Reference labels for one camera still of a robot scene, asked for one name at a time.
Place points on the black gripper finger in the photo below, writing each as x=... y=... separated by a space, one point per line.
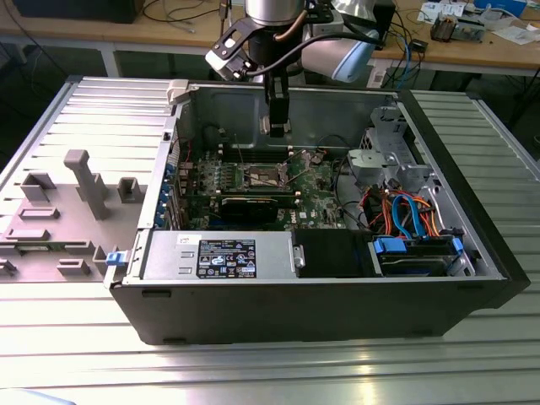
x=279 y=109

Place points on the silver CPU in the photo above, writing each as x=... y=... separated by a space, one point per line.
x=264 y=125

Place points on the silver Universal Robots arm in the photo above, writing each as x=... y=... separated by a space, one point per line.
x=274 y=10

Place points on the metal locking lever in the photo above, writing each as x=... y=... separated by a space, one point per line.
x=298 y=174
x=240 y=156

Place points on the CPU socket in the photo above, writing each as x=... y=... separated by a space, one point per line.
x=263 y=177

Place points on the round coin battery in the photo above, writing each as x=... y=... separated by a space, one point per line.
x=317 y=159

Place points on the black RAM stick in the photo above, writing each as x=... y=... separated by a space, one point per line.
x=257 y=192

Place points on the green motherboard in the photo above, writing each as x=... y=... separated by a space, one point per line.
x=312 y=198

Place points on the beige case latch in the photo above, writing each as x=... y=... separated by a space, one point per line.
x=177 y=90

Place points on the silver metal drive cage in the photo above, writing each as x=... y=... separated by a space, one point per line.
x=379 y=162

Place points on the black upright box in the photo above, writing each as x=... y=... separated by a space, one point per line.
x=386 y=25

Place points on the wooden desk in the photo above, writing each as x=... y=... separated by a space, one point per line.
x=126 y=31

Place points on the small black box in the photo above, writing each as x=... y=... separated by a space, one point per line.
x=419 y=45

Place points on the black plastic shroud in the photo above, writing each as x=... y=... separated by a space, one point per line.
x=333 y=253

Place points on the blue disk carrier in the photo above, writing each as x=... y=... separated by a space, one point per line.
x=385 y=245

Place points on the copper coil transformer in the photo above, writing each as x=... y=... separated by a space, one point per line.
x=441 y=27

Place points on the silver power supply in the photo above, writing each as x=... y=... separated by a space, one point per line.
x=169 y=253

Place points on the black box on desk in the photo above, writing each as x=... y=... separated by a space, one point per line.
x=76 y=10

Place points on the grey electronic device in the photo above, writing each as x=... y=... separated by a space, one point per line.
x=468 y=29

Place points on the black PC case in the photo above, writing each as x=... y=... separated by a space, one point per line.
x=295 y=312

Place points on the hard disk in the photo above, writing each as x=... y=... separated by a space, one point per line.
x=413 y=263

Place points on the blue case latch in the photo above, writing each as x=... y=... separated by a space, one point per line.
x=116 y=258

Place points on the grey parts rack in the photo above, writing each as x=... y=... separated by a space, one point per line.
x=63 y=236

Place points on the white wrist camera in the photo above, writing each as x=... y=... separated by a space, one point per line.
x=223 y=59

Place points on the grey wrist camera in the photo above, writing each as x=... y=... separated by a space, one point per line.
x=329 y=26

